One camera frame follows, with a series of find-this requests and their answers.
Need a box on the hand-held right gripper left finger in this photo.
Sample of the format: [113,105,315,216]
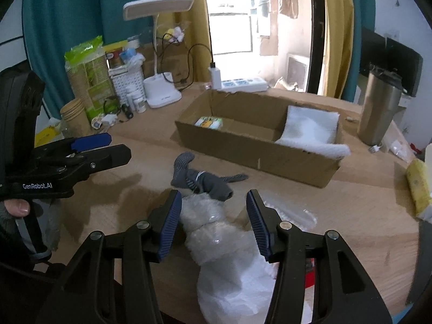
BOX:
[35,189,183,324]

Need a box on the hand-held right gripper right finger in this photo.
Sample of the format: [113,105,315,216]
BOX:
[246,189,394,324]

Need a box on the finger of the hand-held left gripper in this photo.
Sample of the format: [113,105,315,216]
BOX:
[32,133,113,157]
[34,144,132,180]

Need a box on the bubble wrap roll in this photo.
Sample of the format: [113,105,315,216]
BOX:
[180,194,257,267]

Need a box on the brown cardboard box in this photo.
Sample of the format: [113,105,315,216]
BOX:
[174,89,352,188]

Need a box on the person's left hand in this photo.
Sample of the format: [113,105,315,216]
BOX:
[3,198,32,217]

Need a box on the stack of brown paper cups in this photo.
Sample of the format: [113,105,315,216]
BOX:
[60,99,92,139]

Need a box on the yellow plastic bag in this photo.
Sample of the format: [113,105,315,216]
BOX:
[34,125,63,149]

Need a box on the clear plastic bag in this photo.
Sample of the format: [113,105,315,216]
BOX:
[236,192,318,233]

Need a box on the grey sock pair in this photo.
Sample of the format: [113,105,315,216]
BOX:
[170,152,249,201]

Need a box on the white plastic bag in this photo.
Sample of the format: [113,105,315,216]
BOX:
[197,229,318,324]

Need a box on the green paper cup packet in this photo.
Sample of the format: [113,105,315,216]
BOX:
[64,35,117,124]

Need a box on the white perforated basket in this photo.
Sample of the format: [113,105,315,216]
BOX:
[109,64,146,105]

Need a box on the white desk lamp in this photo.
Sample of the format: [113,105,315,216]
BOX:
[123,0,194,109]

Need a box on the crumpled white bag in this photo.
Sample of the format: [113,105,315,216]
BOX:
[126,52,146,70]

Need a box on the green yellow sponge packet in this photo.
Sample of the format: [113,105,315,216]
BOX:
[195,116,224,130]

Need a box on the white foam sheet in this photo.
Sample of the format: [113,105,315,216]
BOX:
[275,105,352,158]

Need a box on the teal curtain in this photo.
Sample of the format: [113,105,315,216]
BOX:
[347,0,376,105]
[22,0,156,122]

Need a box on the white charger block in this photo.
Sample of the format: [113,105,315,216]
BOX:
[207,61,222,90]

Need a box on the yellow white plush toy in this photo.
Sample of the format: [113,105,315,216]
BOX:
[164,25,186,44]

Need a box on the white power strip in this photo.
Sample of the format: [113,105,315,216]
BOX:
[221,77,269,92]

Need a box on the white outdoor unit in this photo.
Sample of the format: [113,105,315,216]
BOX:
[287,54,309,90]

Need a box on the steel tumbler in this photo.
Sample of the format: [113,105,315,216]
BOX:
[357,62,404,146]

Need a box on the black television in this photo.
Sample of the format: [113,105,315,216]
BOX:
[359,27,424,97]

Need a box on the black charging cable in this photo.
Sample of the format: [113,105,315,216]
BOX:
[161,34,215,90]

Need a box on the black door frame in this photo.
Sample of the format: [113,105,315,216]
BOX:
[309,0,327,95]

